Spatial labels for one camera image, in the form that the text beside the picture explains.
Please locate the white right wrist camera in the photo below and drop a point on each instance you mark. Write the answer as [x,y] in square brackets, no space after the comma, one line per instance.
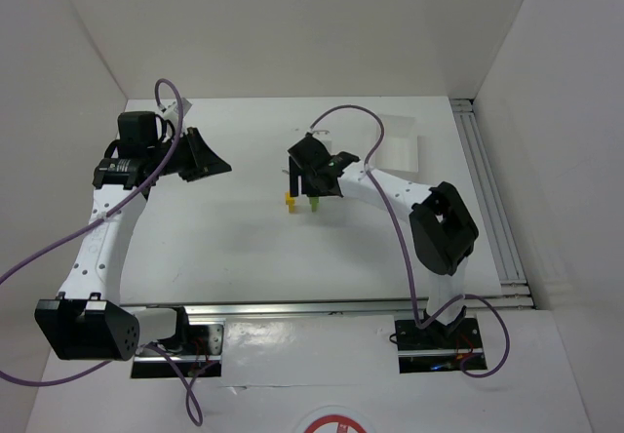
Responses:
[324,136]

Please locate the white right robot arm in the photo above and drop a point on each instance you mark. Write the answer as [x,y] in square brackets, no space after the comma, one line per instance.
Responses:
[442,229]

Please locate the round red white sticker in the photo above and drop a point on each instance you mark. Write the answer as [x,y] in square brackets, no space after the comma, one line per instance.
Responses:
[334,419]

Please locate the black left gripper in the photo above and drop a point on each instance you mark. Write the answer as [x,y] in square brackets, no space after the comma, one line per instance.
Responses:
[193,153]

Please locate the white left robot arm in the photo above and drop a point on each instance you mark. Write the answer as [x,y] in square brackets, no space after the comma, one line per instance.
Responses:
[85,321]

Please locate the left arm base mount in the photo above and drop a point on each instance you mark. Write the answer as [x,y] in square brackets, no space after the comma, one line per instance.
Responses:
[199,353]

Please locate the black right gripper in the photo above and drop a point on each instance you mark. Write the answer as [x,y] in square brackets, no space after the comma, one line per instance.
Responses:
[312,175]

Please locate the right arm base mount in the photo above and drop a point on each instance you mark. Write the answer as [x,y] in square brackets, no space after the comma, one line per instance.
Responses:
[428,351]

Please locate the white perforated plastic basket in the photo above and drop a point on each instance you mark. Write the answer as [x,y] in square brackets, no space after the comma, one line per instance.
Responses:
[398,153]

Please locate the aluminium front rail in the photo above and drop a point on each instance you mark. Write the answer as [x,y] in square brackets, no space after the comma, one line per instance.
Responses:
[222,311]

